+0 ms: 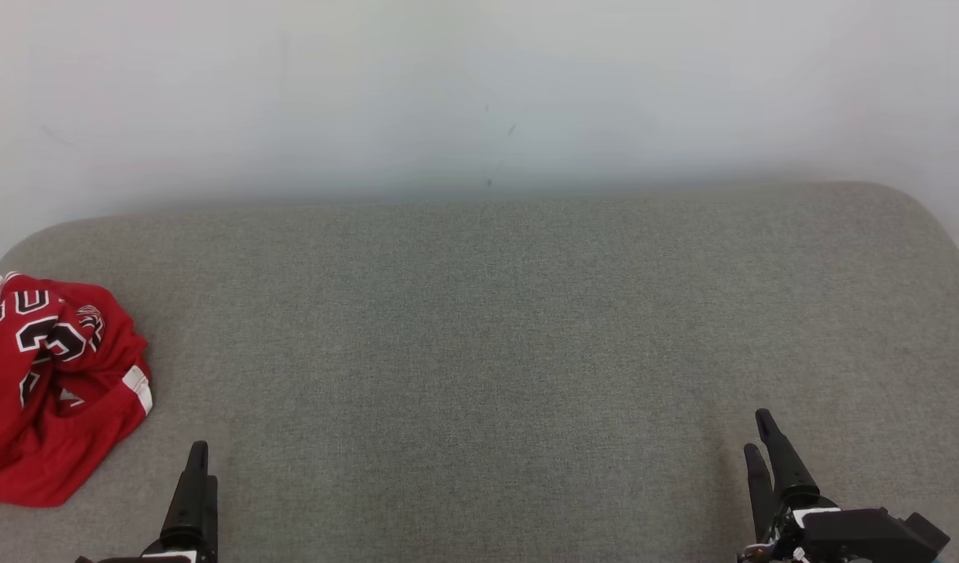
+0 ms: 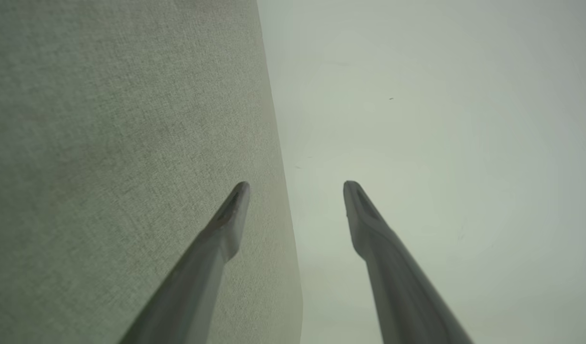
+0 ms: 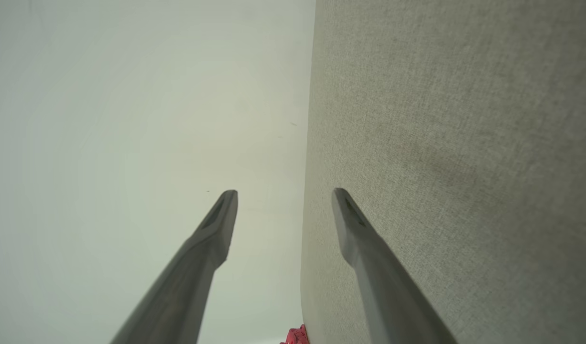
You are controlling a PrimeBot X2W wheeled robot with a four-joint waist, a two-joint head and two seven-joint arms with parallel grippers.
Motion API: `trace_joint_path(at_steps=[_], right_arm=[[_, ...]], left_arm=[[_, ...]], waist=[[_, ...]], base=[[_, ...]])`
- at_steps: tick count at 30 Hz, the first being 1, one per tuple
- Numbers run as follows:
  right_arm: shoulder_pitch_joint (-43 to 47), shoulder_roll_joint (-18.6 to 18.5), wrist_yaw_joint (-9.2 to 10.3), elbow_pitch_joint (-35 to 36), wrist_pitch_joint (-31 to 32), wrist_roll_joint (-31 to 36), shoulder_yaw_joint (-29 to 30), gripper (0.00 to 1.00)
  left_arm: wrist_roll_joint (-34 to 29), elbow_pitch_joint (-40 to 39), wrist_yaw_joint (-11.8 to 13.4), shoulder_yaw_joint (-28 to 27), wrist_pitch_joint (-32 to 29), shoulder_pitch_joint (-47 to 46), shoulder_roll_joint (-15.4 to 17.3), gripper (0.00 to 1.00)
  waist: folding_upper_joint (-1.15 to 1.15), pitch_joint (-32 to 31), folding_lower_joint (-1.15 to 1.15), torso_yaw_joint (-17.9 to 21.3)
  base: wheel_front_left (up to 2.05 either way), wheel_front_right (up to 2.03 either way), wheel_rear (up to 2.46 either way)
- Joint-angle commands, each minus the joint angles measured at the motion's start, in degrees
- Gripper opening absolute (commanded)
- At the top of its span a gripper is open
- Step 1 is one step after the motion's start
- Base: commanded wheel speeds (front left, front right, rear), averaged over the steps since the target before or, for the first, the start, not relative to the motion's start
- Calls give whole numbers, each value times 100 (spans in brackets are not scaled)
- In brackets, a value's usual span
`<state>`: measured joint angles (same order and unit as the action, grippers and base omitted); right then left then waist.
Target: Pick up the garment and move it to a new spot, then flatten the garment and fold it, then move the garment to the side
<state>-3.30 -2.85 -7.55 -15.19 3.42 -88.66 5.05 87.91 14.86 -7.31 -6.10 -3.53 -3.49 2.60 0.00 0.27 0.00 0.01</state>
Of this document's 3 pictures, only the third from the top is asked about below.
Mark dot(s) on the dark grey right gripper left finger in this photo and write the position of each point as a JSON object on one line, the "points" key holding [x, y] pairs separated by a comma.
{"points": [[178, 296]]}

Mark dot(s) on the red white basketball jersey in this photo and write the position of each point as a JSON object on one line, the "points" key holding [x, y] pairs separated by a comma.
{"points": [[297, 337]]}

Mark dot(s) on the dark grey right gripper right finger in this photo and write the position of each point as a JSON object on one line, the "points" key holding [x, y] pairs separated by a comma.
{"points": [[393, 306]]}

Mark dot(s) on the grey fabric sofa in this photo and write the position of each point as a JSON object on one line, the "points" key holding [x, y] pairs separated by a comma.
{"points": [[465, 143]]}

